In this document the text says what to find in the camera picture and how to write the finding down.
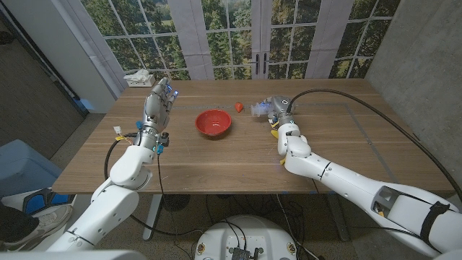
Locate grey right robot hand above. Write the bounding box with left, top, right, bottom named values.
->
left=258, top=95, right=300, bottom=139

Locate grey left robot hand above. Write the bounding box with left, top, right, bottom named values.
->
left=136, top=77, right=180, bottom=152

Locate large clear plastic syringe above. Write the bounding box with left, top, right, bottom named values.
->
left=250, top=102, right=274, bottom=117

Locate yellow toy banana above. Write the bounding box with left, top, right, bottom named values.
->
left=270, top=129, right=287, bottom=166

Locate red bowl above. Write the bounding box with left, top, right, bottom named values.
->
left=195, top=108, right=232, bottom=137

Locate white box with tissue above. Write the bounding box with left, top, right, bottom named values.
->
left=123, top=69, right=157, bottom=88

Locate wooden table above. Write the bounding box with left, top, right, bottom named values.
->
left=52, top=78, right=460, bottom=196

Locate printed window backdrop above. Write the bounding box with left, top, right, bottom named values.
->
left=59, top=0, right=401, bottom=98

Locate black round fan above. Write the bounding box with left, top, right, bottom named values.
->
left=161, top=194, right=191, bottom=212

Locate white table leg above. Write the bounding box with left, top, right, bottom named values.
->
left=142, top=194, right=163, bottom=241

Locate dark brown door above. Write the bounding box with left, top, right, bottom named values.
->
left=0, top=6, right=90, bottom=160

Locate grey table leg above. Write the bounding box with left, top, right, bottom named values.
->
left=326, top=193, right=351, bottom=242

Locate white robot torso base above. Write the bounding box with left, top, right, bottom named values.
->
left=193, top=214, right=299, bottom=260

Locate blue-grey plastic bin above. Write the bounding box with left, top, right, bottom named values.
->
left=0, top=139, right=63, bottom=199

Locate black and blue pad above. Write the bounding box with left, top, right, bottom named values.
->
left=22, top=187, right=76, bottom=216

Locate grey sneaker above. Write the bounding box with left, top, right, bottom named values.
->
left=0, top=204, right=74, bottom=251

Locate white robot chest edge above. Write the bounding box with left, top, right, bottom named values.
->
left=0, top=250, right=147, bottom=260

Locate black trouser leg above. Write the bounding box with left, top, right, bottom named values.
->
left=0, top=204, right=39, bottom=242

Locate thin black left wrist wire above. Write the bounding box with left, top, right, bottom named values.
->
left=156, top=152, right=167, bottom=199

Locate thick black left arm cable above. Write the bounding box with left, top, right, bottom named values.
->
left=103, top=132, right=204, bottom=236

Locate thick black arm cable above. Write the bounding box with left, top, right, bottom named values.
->
left=287, top=88, right=462, bottom=202
left=103, top=132, right=204, bottom=236

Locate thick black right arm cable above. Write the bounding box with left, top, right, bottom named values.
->
left=287, top=88, right=462, bottom=202

